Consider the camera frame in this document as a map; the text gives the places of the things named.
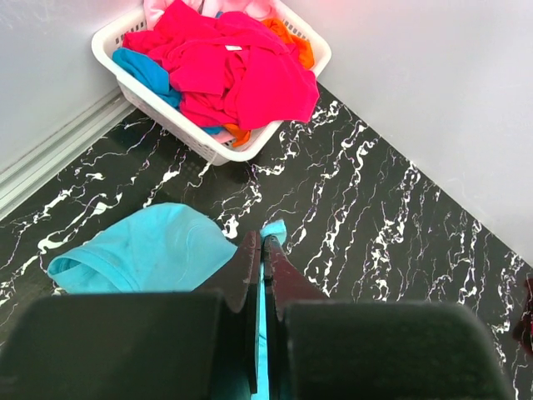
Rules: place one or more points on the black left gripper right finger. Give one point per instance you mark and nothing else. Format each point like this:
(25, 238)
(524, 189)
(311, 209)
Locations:
(284, 283)

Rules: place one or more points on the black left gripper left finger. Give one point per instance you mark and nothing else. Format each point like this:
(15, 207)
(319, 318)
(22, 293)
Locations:
(235, 365)

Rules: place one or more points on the cyan t shirt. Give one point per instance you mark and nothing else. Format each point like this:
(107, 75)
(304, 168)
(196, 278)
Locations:
(168, 247)

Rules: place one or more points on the white plastic laundry basket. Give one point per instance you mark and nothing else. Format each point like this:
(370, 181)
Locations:
(213, 143)

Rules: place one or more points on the magenta t shirt in basket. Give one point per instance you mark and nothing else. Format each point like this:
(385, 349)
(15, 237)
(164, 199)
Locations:
(230, 69)

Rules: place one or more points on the blue t shirt in basket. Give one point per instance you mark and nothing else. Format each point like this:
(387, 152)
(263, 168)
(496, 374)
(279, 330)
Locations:
(150, 74)

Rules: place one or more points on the orange t shirt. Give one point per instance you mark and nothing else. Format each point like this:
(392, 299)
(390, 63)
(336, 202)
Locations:
(298, 47)

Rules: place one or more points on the light pink t shirt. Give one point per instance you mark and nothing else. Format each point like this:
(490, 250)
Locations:
(258, 9)

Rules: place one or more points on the aluminium frame rail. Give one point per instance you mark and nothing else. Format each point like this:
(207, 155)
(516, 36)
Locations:
(30, 172)

